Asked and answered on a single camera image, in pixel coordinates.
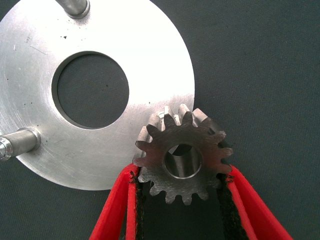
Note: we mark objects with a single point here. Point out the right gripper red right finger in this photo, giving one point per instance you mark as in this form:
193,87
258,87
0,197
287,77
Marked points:
250,207

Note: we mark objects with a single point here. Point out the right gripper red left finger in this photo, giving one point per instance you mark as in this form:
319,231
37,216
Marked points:
117,205

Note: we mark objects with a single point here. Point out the small steel planetary gear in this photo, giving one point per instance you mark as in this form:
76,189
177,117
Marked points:
155,148

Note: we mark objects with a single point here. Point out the round metal carrier plate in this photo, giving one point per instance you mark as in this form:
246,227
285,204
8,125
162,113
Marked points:
37,75

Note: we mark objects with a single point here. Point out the dark grey table cloth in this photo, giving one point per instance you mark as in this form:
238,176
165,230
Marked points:
250,62

